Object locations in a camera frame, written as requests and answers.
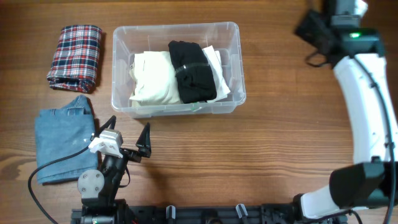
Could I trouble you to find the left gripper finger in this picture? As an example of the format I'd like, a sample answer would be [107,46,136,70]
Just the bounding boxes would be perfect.
[98,115,116,135]
[136,123,151,149]

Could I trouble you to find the cream cloth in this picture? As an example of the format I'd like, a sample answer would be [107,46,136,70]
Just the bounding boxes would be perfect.
[129,51,181,108]

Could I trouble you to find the black garment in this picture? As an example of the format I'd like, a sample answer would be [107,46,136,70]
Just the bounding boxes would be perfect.
[168,40,217,104]

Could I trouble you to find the white printed t-shirt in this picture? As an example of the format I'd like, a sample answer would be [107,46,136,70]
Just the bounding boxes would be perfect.
[202,45,231,103]

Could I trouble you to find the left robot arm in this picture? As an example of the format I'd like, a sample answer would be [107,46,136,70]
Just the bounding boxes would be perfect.
[71,116,152,224]

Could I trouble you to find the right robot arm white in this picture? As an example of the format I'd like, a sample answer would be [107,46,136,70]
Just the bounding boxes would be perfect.
[295,0,397,223]

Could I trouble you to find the clear plastic storage container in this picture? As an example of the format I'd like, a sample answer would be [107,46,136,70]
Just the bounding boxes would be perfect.
[111,22,246,119]

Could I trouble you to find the folded blue jeans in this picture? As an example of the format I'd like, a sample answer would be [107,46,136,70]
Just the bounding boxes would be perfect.
[35,95,98,184]

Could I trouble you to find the red plaid folded shirt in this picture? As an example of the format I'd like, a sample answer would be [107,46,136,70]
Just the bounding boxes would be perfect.
[47,25,102,93]

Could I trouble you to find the black left camera cable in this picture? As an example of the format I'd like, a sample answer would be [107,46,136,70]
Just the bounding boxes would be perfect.
[27,144,91,224]

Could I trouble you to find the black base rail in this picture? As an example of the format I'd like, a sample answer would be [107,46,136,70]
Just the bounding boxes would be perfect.
[71,204,348,224]

